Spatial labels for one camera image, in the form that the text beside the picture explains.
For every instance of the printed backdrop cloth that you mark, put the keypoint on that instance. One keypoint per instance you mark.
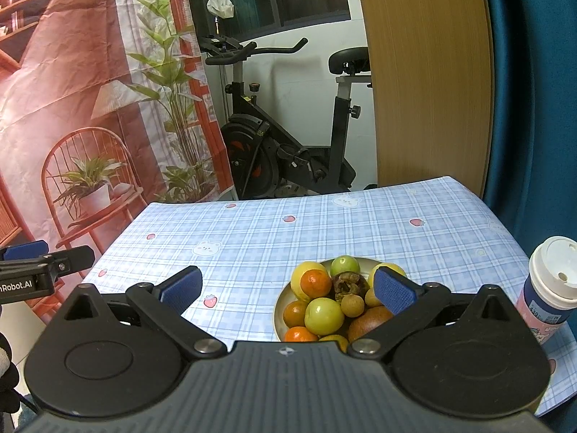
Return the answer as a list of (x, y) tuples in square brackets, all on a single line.
[(67, 76)]

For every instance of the red apple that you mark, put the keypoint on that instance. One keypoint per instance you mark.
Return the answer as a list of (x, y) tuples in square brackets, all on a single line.
[(367, 322)]

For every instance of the tan round fruit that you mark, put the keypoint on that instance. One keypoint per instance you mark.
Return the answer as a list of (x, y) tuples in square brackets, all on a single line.
[(351, 305), (372, 298)]

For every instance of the wooden board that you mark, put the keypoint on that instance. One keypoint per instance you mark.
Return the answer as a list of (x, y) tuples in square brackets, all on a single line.
[(428, 99)]

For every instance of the brown wrinkled fruit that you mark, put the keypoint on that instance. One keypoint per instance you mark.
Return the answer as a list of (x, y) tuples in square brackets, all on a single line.
[(349, 285)]

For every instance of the blue plaid tablecloth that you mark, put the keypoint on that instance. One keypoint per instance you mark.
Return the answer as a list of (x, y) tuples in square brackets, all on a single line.
[(270, 243)]

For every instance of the pink paper cup white lid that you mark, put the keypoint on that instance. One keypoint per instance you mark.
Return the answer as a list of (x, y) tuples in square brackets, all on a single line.
[(541, 306)]

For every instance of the blue curtain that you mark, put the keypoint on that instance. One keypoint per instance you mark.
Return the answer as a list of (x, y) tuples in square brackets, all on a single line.
[(532, 99)]

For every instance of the green lime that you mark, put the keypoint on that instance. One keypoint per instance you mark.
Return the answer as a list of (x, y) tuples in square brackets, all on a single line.
[(345, 266)]

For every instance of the black exercise bike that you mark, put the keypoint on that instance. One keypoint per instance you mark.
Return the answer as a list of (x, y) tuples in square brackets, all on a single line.
[(288, 158)]

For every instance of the small yellow lemon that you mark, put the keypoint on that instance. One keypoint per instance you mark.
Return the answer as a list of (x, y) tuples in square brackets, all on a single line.
[(394, 270)]

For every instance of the large yellow lemon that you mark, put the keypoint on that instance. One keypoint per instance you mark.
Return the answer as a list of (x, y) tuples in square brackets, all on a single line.
[(297, 277)]

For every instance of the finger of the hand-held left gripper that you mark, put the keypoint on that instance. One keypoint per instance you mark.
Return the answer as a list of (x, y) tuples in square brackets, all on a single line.
[(25, 250), (72, 259)]

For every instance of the person's left hand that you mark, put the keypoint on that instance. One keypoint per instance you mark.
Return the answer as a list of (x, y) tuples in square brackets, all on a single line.
[(6, 383)]

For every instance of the white cloth cover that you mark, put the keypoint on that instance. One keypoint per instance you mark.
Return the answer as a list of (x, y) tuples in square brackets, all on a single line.
[(221, 6)]

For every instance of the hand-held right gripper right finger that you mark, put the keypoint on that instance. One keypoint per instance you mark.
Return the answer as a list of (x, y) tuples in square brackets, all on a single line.
[(396, 291)]

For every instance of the cream round plate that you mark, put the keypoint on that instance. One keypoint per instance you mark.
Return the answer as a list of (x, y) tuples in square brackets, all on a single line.
[(278, 318)]

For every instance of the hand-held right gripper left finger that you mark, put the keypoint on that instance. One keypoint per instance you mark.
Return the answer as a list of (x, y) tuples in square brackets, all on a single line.
[(180, 291)]

